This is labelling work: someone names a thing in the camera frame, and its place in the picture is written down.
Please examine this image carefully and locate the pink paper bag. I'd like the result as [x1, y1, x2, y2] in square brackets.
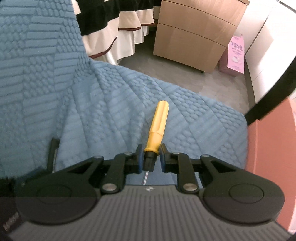
[218, 35, 245, 77]

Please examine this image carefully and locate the pink cardboard box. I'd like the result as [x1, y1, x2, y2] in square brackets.
[245, 98, 296, 233]

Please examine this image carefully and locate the blue textured sofa cover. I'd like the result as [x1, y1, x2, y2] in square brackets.
[1, 1, 247, 178]

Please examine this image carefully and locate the wooden drawer cabinet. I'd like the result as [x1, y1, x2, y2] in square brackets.
[153, 0, 250, 73]

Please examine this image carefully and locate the yellow handled screwdriver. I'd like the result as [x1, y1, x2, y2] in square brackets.
[142, 100, 169, 185]

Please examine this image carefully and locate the striped bed cover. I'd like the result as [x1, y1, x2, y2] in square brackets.
[72, 1, 161, 64]

